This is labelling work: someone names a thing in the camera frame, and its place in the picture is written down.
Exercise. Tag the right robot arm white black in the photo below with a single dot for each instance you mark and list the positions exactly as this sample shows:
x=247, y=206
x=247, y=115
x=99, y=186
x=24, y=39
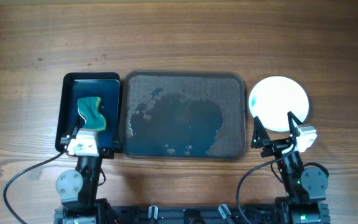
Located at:
x=305, y=184

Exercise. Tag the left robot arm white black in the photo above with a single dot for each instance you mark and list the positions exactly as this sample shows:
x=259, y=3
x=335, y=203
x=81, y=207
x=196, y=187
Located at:
x=78, y=187

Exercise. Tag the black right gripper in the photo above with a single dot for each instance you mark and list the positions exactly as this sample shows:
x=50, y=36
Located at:
x=275, y=146

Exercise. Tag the black aluminium base frame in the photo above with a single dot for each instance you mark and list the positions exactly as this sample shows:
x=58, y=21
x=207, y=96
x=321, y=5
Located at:
x=261, y=213

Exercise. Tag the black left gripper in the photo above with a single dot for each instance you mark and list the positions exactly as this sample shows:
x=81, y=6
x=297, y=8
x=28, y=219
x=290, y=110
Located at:
x=107, y=152

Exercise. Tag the white plate blue streak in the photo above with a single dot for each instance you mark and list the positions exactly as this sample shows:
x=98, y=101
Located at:
x=273, y=97

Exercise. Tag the black water tray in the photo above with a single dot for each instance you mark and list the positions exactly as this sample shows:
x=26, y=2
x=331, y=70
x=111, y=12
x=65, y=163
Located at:
x=105, y=85

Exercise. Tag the green yellow sponge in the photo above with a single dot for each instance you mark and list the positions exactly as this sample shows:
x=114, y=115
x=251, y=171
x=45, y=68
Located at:
x=88, y=109

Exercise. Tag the brown serving tray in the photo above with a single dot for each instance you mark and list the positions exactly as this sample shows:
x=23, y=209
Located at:
x=183, y=114

